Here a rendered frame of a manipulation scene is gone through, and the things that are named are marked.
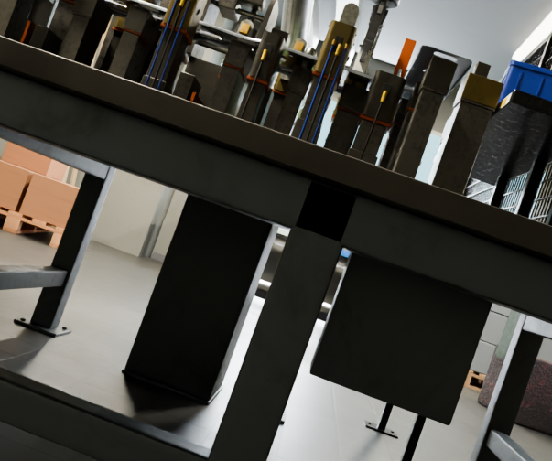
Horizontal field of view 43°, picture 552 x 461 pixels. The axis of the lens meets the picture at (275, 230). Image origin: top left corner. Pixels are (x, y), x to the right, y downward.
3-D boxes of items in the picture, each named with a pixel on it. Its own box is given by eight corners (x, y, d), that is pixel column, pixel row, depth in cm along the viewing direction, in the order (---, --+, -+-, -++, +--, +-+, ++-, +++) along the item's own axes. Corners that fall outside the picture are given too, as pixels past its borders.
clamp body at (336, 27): (273, 171, 143) (330, 13, 144) (276, 178, 155) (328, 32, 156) (303, 182, 143) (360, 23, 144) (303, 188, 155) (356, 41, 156)
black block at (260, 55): (214, 153, 148) (262, 25, 149) (221, 160, 158) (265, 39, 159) (238, 161, 148) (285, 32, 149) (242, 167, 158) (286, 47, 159)
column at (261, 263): (144, 360, 260) (205, 194, 262) (221, 390, 257) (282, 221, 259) (121, 372, 229) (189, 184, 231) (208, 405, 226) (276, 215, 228)
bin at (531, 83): (492, 110, 164) (511, 58, 165) (479, 139, 194) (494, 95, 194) (563, 131, 161) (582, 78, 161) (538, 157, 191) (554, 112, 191)
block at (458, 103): (415, 225, 152) (470, 70, 153) (409, 227, 160) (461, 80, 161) (449, 238, 152) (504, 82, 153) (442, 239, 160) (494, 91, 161)
